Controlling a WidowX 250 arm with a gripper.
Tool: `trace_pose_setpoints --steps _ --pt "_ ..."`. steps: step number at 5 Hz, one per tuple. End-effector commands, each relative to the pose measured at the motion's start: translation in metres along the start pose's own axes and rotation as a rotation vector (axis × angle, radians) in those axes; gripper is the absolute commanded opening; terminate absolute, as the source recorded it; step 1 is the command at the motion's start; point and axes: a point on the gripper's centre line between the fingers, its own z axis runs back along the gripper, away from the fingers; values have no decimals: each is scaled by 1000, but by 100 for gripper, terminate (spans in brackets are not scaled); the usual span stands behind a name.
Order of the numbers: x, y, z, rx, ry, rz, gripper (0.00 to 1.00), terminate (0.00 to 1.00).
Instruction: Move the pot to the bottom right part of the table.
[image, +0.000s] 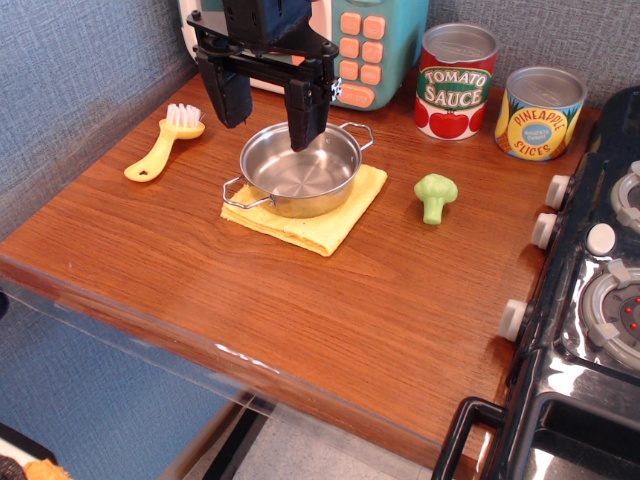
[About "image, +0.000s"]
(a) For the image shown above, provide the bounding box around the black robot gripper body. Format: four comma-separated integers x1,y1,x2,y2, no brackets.
186,1,339,102

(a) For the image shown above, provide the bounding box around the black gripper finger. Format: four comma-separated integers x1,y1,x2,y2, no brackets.
196,48,252,128
284,79,331,152

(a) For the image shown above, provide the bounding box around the stainless steel pot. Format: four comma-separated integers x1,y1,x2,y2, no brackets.
222,122,375,219

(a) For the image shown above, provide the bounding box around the yellow dish brush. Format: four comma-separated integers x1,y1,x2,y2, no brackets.
124,103,205,183

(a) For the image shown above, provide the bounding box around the teal toy microwave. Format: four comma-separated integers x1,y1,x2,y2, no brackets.
179,1,428,111

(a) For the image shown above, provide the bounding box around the yellow folded cloth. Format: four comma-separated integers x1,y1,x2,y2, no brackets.
220,165,388,257

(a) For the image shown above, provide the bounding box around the green toy broccoli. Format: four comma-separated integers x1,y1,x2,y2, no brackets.
414,173,458,225

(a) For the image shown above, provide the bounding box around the tomato sauce can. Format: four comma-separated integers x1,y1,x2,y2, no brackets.
414,23,499,141

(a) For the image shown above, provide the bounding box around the pineapple slices can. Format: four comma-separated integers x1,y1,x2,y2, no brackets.
494,66,587,161

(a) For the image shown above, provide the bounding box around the black toy stove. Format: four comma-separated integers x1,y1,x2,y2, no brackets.
433,87,639,479

